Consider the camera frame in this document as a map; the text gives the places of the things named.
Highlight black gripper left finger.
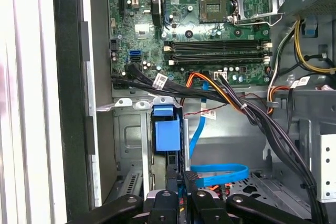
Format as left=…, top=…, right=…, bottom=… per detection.
left=67, top=167, right=182, bottom=224

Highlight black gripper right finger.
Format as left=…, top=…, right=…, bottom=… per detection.
left=183, top=170, right=312, bottom=224

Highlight blue data wire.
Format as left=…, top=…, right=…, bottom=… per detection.
left=189, top=81, right=249, bottom=187

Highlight hard disk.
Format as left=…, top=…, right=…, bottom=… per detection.
left=151, top=104, right=184, bottom=192

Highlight orange yellow power wire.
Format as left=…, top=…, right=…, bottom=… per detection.
left=184, top=71, right=246, bottom=199

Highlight metal disk bay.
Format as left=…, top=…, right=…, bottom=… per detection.
left=112, top=97, right=190, bottom=201

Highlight metal drive cage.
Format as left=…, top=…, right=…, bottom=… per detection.
left=316, top=133, right=336, bottom=204

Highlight black PC case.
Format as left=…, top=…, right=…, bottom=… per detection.
left=51, top=0, right=336, bottom=224

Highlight black RAM slot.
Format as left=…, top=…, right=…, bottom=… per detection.
left=164, top=45, right=272, bottom=52
left=167, top=58, right=271, bottom=66
left=164, top=40, right=272, bottom=47
left=166, top=52, right=271, bottom=59

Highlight metal locking lever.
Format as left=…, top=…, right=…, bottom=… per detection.
left=232, top=11, right=286, bottom=27

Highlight CPU socket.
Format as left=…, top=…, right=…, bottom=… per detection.
left=198, top=0, right=228, bottom=24

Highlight metal socket cover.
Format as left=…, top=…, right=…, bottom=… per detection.
left=232, top=0, right=279, bottom=23

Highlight green motherboard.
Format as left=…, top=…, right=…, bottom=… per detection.
left=108, top=0, right=274, bottom=91

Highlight black cable bundle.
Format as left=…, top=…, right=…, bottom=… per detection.
left=110, top=62, right=320, bottom=192

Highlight yellow black supply wires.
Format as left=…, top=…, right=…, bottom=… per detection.
left=266, top=18, right=336, bottom=116

